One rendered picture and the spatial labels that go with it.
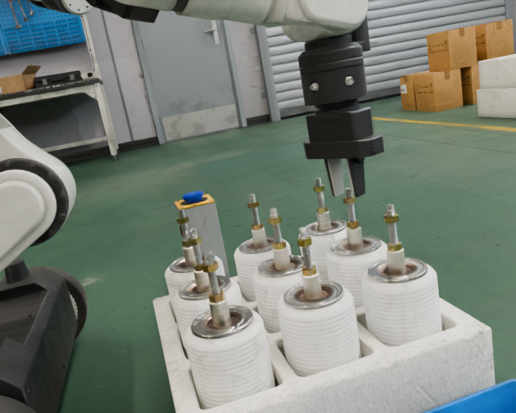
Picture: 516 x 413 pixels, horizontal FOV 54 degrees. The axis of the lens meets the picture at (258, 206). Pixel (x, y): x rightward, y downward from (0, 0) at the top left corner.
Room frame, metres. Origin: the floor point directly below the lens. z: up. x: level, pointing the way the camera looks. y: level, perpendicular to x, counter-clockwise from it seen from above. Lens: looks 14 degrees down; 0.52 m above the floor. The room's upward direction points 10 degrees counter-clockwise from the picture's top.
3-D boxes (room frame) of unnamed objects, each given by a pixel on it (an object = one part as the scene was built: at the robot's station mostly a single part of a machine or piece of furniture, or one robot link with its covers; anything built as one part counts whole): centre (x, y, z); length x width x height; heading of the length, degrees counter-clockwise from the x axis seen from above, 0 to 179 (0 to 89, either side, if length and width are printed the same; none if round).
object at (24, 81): (5.04, 2.02, 0.87); 0.40 x 0.30 x 0.23; 87
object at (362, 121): (0.72, -0.13, 0.45); 0.13 x 0.10 x 0.12; 44
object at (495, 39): (4.30, -2.11, 0.45); 0.30 x 0.24 x 0.30; 9
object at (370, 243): (0.72, -0.14, 0.25); 0.08 x 0.08 x 0.01
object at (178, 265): (0.78, 0.12, 0.25); 0.08 x 0.08 x 0.01
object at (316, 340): (0.58, -0.05, 0.16); 0.10 x 0.10 x 0.18
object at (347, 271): (0.72, -0.14, 0.16); 0.10 x 0.10 x 0.18
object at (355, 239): (0.72, -0.14, 0.26); 0.02 x 0.02 x 0.03
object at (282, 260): (0.70, -0.02, 0.26); 0.02 x 0.02 x 0.03
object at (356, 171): (0.71, -0.15, 0.36); 0.03 x 0.02 x 0.06; 134
